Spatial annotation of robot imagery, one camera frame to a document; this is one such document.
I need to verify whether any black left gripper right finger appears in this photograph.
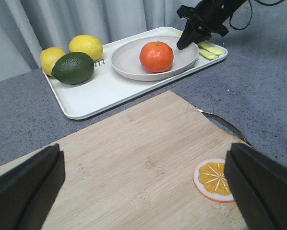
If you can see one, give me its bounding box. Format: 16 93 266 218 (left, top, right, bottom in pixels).
225 143 287 230

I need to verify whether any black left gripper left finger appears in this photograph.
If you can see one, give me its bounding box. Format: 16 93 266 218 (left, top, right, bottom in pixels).
0 144 66 230

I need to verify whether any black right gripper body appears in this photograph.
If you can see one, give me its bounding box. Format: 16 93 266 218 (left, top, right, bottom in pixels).
177 0 245 36

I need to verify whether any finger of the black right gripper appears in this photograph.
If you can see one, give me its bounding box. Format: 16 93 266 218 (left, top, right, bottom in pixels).
177 21 212 50

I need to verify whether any orange mandarin fruit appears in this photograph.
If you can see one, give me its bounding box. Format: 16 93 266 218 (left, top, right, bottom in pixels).
139 41 174 73

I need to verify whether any beige round plate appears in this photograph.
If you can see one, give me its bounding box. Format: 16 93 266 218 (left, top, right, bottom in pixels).
111 36 199 81

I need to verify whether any white bear-print tray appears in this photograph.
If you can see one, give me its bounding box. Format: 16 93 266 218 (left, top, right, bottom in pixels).
45 27 228 120

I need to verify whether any pale yellow plastic knife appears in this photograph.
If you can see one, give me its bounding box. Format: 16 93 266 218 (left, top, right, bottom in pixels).
197 41 223 56

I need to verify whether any pale yellow plastic fork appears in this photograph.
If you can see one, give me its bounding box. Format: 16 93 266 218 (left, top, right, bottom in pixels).
199 48 218 60

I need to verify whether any orange slice coaster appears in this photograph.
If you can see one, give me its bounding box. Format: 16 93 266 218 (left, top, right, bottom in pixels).
193 158 235 203

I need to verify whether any yellow lemon right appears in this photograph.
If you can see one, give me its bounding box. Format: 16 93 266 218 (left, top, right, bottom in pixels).
69 34 103 61

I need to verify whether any yellow lemon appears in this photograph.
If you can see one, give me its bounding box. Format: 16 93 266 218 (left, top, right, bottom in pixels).
69 34 103 61
40 47 66 77

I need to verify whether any wooden cutting board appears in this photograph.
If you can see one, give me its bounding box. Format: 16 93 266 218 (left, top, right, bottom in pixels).
0 90 252 230

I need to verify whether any dark green lime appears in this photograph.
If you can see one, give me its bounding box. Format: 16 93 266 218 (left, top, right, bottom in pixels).
51 52 95 85

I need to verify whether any yellow lemon left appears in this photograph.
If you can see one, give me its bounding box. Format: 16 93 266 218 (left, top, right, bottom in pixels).
40 47 66 77

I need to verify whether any grey curtain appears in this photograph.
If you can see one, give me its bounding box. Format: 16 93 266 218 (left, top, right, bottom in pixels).
0 0 197 81

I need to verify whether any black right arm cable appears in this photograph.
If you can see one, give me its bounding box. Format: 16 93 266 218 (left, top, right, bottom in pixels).
229 0 286 31

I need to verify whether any metal cutting board handle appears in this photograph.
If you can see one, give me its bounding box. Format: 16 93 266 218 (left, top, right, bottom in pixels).
198 109 254 148

